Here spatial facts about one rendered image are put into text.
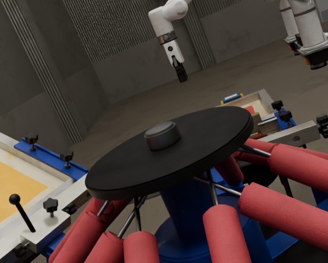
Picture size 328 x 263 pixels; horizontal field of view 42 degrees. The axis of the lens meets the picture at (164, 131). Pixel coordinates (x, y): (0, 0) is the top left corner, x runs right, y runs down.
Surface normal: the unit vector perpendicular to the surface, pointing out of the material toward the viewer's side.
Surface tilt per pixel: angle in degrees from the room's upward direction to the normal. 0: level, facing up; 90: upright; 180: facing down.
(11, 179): 32
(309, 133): 90
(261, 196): 40
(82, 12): 90
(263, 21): 90
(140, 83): 90
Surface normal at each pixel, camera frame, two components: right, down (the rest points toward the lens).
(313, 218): -0.19, -0.55
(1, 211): 0.08, -0.83
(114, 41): -0.12, 0.32
